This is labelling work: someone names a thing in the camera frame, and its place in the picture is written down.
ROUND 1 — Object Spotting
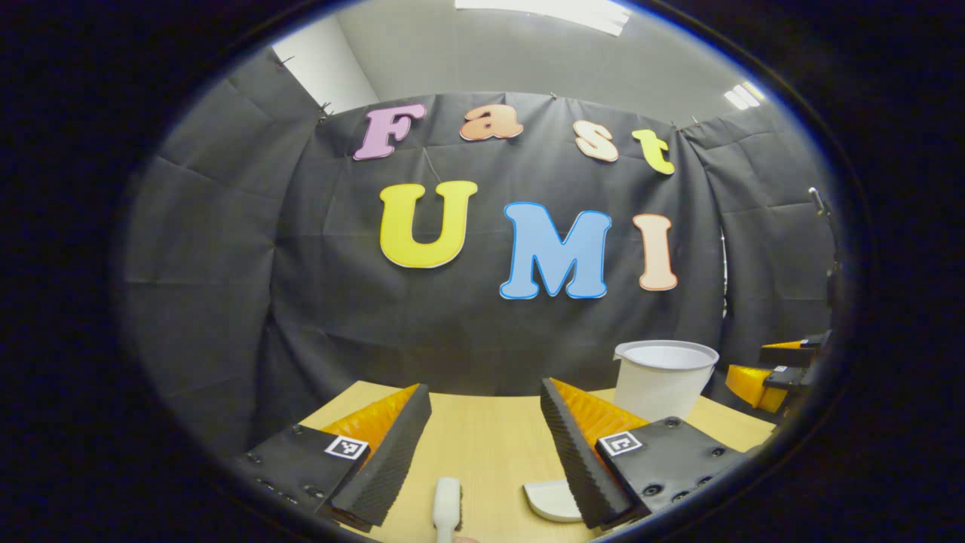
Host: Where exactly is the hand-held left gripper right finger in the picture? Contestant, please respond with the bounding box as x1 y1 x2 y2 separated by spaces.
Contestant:
540 377 746 530

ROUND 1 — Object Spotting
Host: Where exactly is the wooden desktop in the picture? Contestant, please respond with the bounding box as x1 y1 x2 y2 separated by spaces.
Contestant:
298 381 777 543

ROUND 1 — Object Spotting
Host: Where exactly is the white ribbed garbage bin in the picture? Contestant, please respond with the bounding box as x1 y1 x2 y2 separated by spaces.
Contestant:
612 339 720 423

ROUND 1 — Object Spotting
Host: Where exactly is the small grey dustpan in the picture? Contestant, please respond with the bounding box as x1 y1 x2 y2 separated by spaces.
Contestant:
523 480 585 523

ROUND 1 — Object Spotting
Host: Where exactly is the small grey broom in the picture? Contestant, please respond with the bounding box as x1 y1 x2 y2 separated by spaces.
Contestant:
433 477 463 543

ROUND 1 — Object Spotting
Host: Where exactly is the black backdrop cloth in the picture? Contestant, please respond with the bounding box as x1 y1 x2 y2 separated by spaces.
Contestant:
121 47 841 457

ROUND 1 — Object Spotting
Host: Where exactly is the small ceiling light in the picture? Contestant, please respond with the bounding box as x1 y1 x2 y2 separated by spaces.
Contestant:
724 81 764 111

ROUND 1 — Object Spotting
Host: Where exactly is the long ceiling light panel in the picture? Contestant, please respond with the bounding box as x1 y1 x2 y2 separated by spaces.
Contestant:
455 0 632 37

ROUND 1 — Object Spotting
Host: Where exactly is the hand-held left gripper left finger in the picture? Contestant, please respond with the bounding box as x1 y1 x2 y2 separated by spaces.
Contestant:
240 383 433 532

